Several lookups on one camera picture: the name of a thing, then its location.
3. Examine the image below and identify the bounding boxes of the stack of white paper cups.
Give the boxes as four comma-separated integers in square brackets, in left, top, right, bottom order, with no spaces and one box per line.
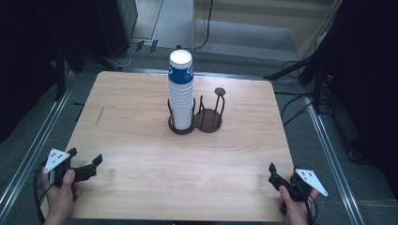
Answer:
[167,49,195,130]

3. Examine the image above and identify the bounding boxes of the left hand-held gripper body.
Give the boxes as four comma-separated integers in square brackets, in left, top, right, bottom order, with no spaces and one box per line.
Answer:
[43,147,95,188]

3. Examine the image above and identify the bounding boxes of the dark cabinet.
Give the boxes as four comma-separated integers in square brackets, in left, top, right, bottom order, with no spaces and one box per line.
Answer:
[93,0,139,58]

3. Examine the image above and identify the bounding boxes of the black wire cup holder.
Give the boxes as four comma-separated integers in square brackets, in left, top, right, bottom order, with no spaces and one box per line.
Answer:
[167,87,226,136]

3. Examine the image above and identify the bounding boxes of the person's right hand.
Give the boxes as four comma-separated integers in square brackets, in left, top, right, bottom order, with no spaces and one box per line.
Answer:
[277,185,320,225]

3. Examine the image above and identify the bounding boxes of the black floor cable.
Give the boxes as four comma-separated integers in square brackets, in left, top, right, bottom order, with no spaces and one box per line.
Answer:
[176,0,215,52]

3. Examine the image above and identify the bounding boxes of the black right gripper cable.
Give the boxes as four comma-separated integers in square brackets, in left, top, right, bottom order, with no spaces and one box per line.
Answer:
[304,192,319,225]

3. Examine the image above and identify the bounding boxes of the light wooden platform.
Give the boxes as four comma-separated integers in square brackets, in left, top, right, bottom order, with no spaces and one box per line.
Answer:
[191,0,343,61]

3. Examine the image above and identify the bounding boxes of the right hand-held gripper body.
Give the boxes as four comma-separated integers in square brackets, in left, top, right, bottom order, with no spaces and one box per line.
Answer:
[268,168,329,203]

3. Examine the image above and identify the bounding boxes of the white floor cable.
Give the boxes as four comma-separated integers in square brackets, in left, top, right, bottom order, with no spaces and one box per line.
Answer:
[107,42,139,70]

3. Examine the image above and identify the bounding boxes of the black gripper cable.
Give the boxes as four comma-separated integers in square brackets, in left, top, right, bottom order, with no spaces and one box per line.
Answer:
[33,160,54,225]
[304,192,319,225]

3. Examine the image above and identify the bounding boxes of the metal floor rail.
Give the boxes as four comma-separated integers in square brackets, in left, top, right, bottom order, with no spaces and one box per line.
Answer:
[300,93,366,225]
[0,70,80,217]

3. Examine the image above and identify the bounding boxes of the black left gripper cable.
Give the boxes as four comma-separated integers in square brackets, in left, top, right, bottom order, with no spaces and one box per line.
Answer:
[33,160,54,225]

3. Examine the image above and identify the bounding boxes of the person's left hand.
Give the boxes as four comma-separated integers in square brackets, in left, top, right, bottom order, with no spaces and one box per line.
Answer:
[41,168,83,221]

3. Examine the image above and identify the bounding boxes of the black cables by stand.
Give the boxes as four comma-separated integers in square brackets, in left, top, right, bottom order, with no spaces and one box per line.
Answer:
[274,59,317,127]

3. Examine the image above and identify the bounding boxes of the black stand leg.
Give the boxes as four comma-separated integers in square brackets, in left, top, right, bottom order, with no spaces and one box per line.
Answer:
[262,54,317,81]

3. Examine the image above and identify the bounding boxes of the dark curtain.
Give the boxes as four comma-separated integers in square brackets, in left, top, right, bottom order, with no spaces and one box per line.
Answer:
[0,0,69,145]
[315,0,398,201]

